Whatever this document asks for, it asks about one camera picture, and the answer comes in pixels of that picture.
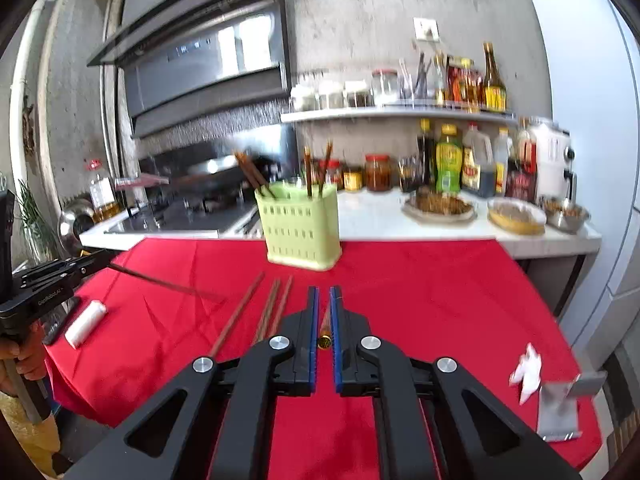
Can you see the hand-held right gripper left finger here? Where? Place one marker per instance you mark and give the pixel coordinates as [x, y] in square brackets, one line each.
[314, 340]

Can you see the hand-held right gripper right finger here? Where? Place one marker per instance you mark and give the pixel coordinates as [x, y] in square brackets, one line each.
[337, 340]

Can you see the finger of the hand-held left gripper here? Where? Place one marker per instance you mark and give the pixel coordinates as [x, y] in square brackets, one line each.
[85, 262]
[50, 282]

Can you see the gold-tipped wooden chopstick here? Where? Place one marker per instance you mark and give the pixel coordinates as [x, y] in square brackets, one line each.
[307, 170]
[237, 316]
[266, 310]
[258, 174]
[325, 162]
[324, 342]
[281, 305]
[250, 175]
[165, 282]

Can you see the green plastic utensil holder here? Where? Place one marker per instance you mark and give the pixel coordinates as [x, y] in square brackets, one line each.
[300, 230]

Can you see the glass cup with utensils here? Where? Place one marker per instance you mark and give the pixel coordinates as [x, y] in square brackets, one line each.
[415, 82]

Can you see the person's left hand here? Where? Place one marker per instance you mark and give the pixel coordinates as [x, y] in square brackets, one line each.
[32, 357]

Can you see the steel pot lid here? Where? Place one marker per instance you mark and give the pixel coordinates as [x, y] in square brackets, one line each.
[75, 225]

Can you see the white plastic bag roll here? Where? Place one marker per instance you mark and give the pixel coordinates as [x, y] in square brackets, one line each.
[86, 324]

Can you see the green plant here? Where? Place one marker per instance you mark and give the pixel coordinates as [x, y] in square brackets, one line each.
[35, 225]

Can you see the cooking oil bottle red cap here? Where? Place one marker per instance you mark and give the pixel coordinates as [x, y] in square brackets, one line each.
[106, 195]

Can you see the red tablecloth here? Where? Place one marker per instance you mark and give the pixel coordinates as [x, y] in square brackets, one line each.
[425, 310]

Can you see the gas stove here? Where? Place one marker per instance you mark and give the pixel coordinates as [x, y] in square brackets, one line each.
[190, 217]

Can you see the bundle of metal chopsticks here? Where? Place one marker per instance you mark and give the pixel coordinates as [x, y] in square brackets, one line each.
[251, 226]

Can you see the person's cream fleece clothing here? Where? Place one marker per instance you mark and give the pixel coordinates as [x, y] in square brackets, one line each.
[25, 440]

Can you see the steel wok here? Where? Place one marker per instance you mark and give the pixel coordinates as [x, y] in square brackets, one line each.
[210, 172]

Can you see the red-lidded sauce jar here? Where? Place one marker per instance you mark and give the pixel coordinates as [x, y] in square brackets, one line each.
[336, 175]

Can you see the plate of cooked food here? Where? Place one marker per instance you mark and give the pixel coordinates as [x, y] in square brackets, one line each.
[440, 205]

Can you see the chili oil jar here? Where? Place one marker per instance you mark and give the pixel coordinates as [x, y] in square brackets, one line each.
[377, 174]

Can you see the dark glass jar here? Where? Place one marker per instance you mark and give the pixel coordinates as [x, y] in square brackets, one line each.
[410, 175]

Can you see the crumpled white tissue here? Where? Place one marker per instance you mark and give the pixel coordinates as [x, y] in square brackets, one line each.
[526, 372]

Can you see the soy sauce bottle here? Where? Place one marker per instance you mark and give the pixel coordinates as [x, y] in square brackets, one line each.
[426, 155]

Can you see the green plastic bottle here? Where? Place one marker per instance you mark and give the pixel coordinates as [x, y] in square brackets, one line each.
[449, 162]

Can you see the yellow dish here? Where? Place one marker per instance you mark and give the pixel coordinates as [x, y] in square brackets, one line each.
[517, 215]

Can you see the large dark vinegar jug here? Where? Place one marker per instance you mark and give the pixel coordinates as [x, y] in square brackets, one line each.
[477, 165]

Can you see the white-lidded spice jar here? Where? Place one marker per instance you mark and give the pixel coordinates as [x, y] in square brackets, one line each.
[331, 96]
[358, 95]
[303, 99]

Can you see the steel range hood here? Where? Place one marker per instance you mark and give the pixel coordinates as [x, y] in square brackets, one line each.
[200, 50]

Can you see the pale plastic bottle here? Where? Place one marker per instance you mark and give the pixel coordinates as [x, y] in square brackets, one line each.
[502, 160]

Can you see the dark jar red label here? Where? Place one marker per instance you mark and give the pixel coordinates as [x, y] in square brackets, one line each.
[521, 175]

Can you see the red-lidded glass jar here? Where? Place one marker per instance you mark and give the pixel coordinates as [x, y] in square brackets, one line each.
[385, 89]

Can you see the steel bowl with food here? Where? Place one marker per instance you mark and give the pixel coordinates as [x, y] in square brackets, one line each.
[565, 214]

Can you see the clear bottle yellow cap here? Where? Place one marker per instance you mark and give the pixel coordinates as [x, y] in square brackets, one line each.
[439, 85]

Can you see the white kitchen appliance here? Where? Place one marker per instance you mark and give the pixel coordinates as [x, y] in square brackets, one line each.
[552, 160]

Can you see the red sauce bottle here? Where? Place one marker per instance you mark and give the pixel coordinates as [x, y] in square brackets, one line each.
[455, 82]

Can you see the orange sauce bottle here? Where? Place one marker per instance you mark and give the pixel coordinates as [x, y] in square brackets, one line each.
[471, 87]

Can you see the wooden chair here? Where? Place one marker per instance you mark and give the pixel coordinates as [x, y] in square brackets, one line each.
[624, 395]

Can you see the tall brown sauce bottle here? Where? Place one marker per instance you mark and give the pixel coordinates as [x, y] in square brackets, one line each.
[493, 90]

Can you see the white refrigerator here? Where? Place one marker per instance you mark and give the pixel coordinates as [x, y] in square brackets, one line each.
[590, 135]

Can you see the vertical wall pipe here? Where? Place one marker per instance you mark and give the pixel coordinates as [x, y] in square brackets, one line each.
[27, 85]

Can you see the bent metal bracket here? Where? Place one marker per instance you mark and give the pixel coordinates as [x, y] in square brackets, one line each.
[560, 410]

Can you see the white wall shelf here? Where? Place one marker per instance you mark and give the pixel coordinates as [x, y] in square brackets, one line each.
[400, 113]

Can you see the white wall socket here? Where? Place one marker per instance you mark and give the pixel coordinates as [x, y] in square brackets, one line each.
[426, 29]

